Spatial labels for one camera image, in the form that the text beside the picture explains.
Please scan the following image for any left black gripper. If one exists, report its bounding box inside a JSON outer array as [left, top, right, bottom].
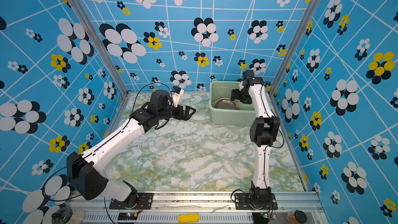
[[158, 103, 197, 121]]

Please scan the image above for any clear ribbed glass plate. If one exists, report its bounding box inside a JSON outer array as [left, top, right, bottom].
[[213, 97, 240, 110]]

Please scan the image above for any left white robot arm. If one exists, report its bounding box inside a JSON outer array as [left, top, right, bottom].
[[67, 86, 196, 209]]

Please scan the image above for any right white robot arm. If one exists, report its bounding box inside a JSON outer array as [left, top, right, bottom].
[[231, 69, 280, 210]]

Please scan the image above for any light green plastic bin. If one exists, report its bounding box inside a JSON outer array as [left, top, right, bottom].
[[209, 81, 260, 126]]

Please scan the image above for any brown jar black lid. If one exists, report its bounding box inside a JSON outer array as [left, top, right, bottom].
[[284, 210, 308, 224]]

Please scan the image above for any clear glass lid jar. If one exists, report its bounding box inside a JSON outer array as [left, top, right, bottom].
[[51, 207, 85, 224]]

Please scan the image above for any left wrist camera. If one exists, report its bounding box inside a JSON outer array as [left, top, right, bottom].
[[171, 86, 184, 107]]

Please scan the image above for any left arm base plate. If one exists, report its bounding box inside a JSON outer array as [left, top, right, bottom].
[[109, 192, 154, 210]]

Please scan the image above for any yellow tag on rail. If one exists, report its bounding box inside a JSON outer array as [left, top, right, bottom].
[[178, 213, 200, 224]]

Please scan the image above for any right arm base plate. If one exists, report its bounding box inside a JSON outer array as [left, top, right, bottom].
[[233, 193, 278, 211]]

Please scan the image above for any aluminium front rail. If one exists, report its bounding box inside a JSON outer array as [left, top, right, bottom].
[[68, 191, 329, 224]]

